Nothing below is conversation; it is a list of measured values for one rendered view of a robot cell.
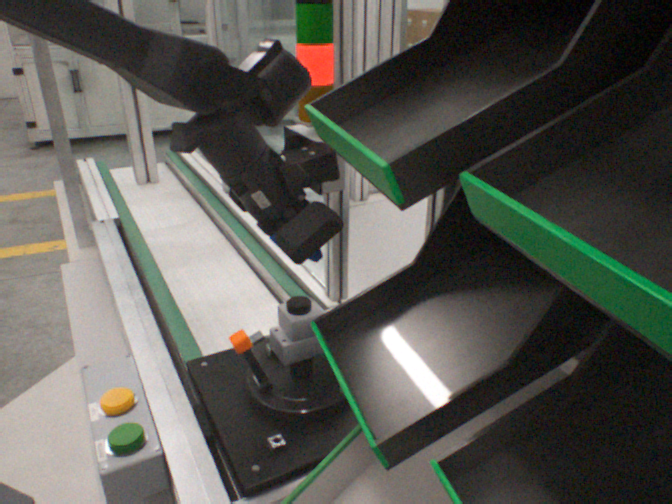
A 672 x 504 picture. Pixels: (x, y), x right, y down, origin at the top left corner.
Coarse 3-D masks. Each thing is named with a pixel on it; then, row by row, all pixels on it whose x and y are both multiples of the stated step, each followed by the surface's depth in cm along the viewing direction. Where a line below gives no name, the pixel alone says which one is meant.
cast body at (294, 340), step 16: (288, 304) 65; (304, 304) 65; (288, 320) 64; (304, 320) 64; (272, 336) 67; (288, 336) 65; (304, 336) 65; (288, 352) 65; (304, 352) 66; (320, 352) 67
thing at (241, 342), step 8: (232, 336) 63; (240, 336) 63; (256, 336) 64; (232, 344) 63; (240, 344) 63; (248, 344) 63; (240, 352) 63; (248, 352) 64; (248, 360) 65; (256, 360) 65; (256, 368) 66; (256, 376) 66; (264, 376) 67
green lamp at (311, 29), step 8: (296, 8) 71; (304, 8) 70; (312, 8) 69; (320, 8) 69; (328, 8) 70; (296, 16) 71; (304, 16) 70; (312, 16) 70; (320, 16) 70; (328, 16) 70; (296, 24) 72; (304, 24) 70; (312, 24) 70; (320, 24) 70; (328, 24) 71; (296, 32) 72; (304, 32) 71; (312, 32) 71; (320, 32) 71; (328, 32) 71; (296, 40) 73; (304, 40) 71; (312, 40) 71; (320, 40) 71; (328, 40) 72
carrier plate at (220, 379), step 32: (224, 352) 77; (256, 352) 77; (224, 384) 71; (224, 416) 66; (256, 416) 66; (352, 416) 66; (224, 448) 62; (256, 448) 61; (288, 448) 61; (320, 448) 61; (256, 480) 58
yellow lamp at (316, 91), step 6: (330, 84) 75; (312, 90) 74; (318, 90) 74; (324, 90) 74; (330, 90) 75; (306, 96) 74; (312, 96) 74; (318, 96) 74; (300, 102) 76; (306, 102) 75; (300, 108) 76; (300, 114) 76; (306, 114) 76; (306, 120) 76
